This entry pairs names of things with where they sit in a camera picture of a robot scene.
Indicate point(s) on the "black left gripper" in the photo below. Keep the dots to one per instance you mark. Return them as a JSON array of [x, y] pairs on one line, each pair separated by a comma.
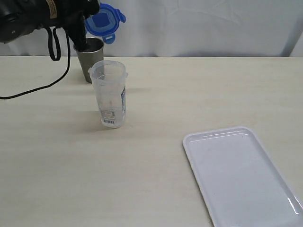
[[71, 16]]

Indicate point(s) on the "blue plastic container lid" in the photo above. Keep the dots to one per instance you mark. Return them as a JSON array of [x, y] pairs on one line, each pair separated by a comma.
[[105, 23]]

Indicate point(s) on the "stainless steel cup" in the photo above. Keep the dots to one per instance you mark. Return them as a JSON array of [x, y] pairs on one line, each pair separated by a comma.
[[92, 54]]

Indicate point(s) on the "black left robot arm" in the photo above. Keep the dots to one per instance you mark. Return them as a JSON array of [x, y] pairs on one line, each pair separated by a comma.
[[21, 17]]

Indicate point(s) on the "clear plastic tall container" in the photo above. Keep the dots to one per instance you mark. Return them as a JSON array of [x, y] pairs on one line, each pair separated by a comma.
[[109, 80]]

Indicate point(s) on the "white backdrop curtain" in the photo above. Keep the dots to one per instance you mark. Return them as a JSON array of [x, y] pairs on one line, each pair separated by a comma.
[[171, 28]]

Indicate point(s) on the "white rectangular tray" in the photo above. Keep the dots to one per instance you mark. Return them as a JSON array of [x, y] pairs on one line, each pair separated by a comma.
[[240, 185]]

